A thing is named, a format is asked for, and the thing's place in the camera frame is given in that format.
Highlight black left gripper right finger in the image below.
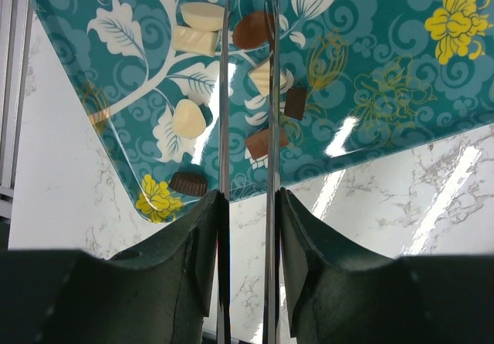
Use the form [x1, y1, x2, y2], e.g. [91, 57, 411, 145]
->
[278, 190, 493, 343]

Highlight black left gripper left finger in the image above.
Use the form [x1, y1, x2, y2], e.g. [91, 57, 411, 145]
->
[1, 191, 220, 343]

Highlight metal tongs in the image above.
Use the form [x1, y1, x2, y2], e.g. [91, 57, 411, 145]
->
[216, 0, 281, 343]

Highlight dark fluted cup chocolate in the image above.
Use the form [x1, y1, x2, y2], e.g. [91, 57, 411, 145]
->
[169, 172, 208, 197]

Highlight milk cube chocolate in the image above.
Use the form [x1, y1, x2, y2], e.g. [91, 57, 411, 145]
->
[245, 129, 269, 160]

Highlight white rounded chocolate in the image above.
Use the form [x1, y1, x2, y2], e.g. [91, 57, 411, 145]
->
[172, 99, 206, 140]

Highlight dark cube chocolate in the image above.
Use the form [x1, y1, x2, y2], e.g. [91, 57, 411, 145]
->
[284, 86, 307, 120]

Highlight white square striped chocolate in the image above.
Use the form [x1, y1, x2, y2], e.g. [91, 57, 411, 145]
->
[248, 59, 270, 96]

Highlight white rectangular chocolate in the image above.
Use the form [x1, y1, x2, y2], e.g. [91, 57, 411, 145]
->
[172, 25, 218, 56]

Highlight milk oval chocolate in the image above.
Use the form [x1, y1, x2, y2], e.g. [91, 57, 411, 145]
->
[232, 11, 275, 49]

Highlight white oval chocolate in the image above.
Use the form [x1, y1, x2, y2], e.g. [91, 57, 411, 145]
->
[180, 2, 225, 32]

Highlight teal floral tray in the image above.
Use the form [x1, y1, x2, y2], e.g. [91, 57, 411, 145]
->
[30, 0, 493, 223]

